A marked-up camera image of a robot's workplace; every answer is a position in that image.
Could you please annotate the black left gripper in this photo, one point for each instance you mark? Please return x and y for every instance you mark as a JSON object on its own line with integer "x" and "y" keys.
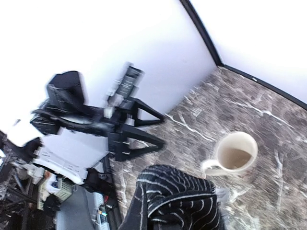
{"x": 125, "y": 141}

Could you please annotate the black table edge rail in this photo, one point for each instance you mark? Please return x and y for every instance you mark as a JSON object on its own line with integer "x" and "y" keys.
{"x": 100, "y": 180}

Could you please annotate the left circuit board with wires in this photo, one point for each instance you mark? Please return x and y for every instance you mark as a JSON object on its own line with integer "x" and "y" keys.
{"x": 100, "y": 207}

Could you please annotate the green plastic basket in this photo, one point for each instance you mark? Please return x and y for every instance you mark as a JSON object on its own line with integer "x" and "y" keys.
{"x": 53, "y": 186}

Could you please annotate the black left frame post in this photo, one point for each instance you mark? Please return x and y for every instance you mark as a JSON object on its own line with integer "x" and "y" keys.
{"x": 202, "y": 31}

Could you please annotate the white slotted cable duct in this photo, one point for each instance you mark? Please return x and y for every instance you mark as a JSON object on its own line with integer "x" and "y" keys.
{"x": 104, "y": 226}

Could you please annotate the cream ceramic mug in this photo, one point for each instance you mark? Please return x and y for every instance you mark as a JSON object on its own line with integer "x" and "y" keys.
{"x": 235, "y": 155}

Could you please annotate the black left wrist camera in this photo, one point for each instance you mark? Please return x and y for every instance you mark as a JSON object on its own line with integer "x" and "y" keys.
{"x": 65, "y": 93}

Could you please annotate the black striped underwear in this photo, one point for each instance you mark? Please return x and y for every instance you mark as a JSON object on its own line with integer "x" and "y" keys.
{"x": 167, "y": 198}

